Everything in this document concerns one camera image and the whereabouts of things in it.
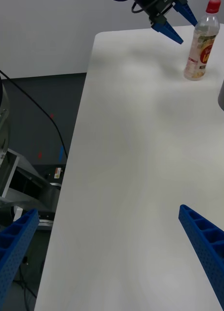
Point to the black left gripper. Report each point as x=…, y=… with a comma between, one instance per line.
x=159, y=8

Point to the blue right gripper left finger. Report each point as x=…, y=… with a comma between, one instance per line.
x=12, y=252

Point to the clear bottle with red cap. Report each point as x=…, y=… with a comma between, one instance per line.
x=201, y=51

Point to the silver-grey robot torso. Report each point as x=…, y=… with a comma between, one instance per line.
x=22, y=179

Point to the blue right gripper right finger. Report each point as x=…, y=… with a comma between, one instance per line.
x=209, y=245

